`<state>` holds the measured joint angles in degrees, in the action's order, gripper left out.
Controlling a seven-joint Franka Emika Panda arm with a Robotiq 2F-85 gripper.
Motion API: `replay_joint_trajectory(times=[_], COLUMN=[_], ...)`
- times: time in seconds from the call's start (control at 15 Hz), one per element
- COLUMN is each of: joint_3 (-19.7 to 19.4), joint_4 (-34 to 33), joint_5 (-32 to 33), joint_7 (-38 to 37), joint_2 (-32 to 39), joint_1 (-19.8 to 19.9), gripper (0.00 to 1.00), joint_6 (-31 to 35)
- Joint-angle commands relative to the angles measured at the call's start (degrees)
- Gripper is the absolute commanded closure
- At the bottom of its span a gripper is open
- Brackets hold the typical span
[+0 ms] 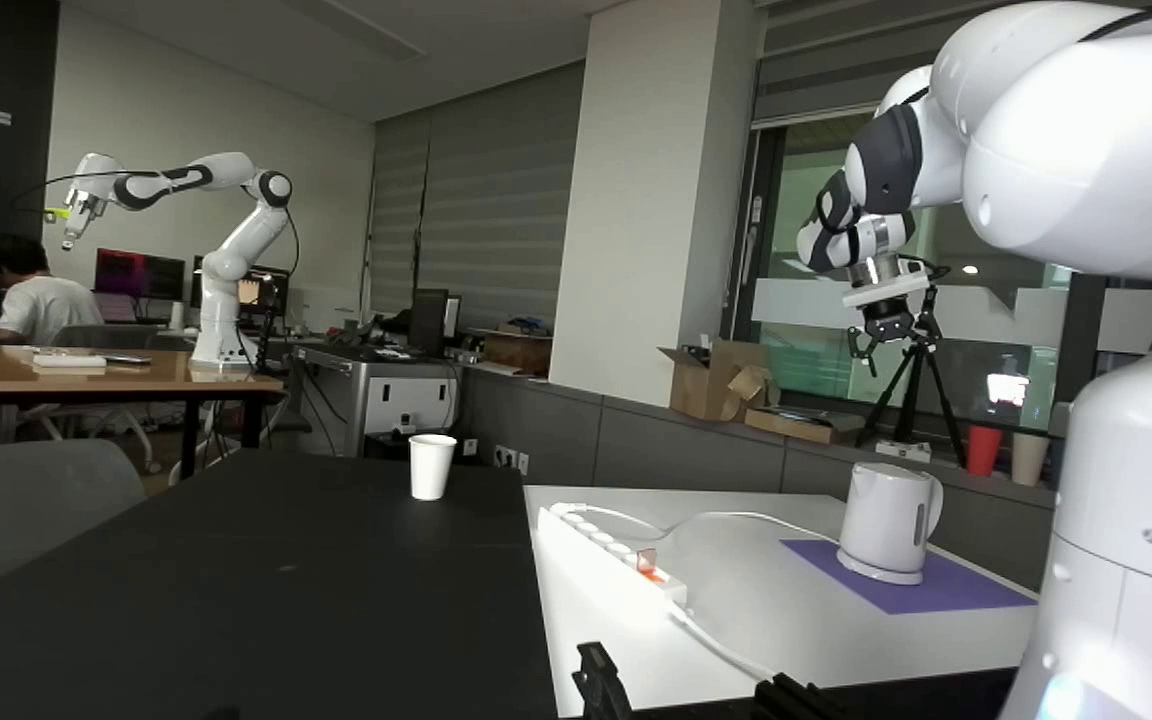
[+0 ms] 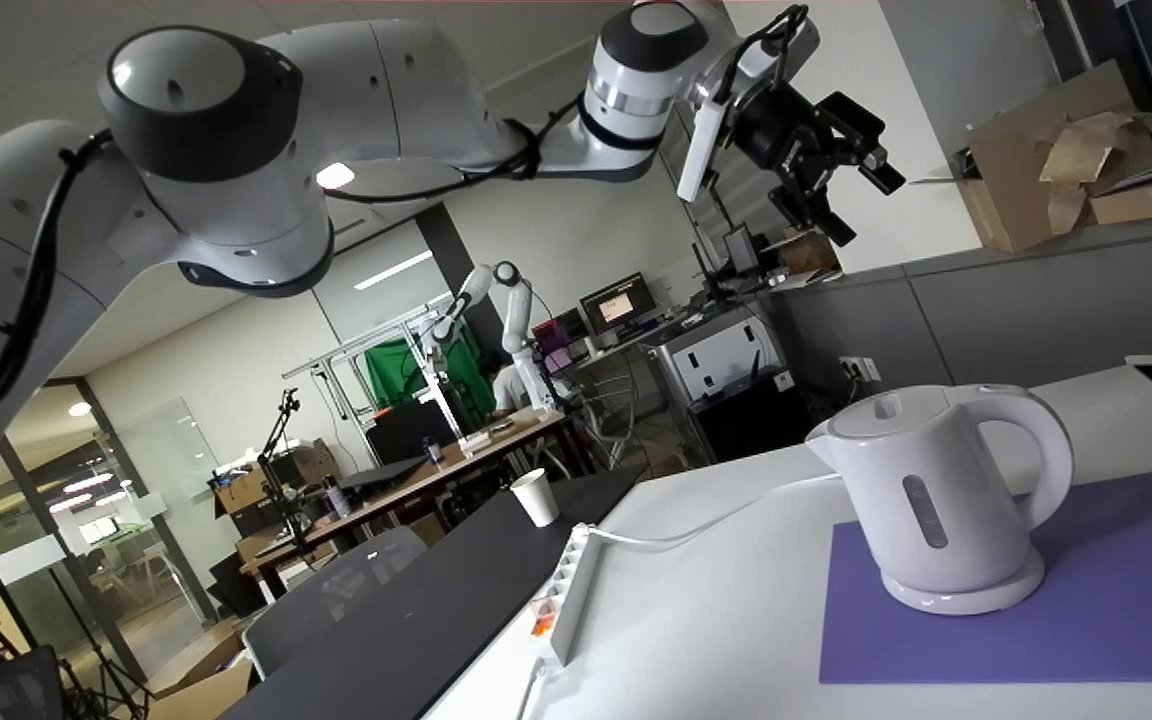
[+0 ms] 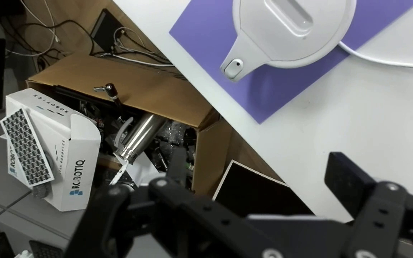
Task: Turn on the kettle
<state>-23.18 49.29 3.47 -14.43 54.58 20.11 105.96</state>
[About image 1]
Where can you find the grey chair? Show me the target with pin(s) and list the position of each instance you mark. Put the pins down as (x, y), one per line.
(19, 514)

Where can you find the red cup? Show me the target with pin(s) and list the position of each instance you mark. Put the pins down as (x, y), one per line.
(983, 452)

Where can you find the black camera tripod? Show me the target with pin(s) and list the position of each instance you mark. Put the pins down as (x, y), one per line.
(935, 393)

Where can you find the flat cardboard box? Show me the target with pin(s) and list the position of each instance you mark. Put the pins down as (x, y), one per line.
(791, 424)

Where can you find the white electric kettle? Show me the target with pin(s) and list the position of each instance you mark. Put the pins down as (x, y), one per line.
(886, 521)

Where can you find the purple rectangular mat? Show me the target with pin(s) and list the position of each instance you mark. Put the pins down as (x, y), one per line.
(948, 585)

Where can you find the white power strip orange switch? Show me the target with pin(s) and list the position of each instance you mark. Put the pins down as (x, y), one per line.
(616, 545)

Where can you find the beige cup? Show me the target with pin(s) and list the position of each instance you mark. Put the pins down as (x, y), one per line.
(1028, 461)

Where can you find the white cabinet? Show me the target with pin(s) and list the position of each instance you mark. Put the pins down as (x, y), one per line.
(383, 403)

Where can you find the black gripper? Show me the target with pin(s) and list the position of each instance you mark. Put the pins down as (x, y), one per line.
(895, 317)

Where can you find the seated person white shirt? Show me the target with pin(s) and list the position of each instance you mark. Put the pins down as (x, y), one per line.
(43, 303)

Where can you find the large open cardboard box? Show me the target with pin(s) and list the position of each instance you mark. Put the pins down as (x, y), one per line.
(717, 386)

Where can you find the white wall outlet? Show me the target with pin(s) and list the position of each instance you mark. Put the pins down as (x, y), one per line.
(509, 457)

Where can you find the black rail bracket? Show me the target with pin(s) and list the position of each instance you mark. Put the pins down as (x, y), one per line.
(809, 698)

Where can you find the black table clamp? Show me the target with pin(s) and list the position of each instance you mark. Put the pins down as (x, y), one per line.
(603, 682)

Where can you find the white paper cup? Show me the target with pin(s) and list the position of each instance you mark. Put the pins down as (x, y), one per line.
(433, 467)

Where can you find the black computer monitor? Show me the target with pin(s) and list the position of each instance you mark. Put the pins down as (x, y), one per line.
(138, 283)

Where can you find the wooden work table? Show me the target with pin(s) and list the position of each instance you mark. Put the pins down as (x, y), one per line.
(98, 386)

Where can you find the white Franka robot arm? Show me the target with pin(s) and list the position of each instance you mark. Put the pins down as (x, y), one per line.
(1110, 162)

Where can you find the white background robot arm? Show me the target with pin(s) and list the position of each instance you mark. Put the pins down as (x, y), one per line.
(223, 252)

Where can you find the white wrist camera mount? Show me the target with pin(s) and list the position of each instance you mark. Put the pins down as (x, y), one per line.
(886, 286)

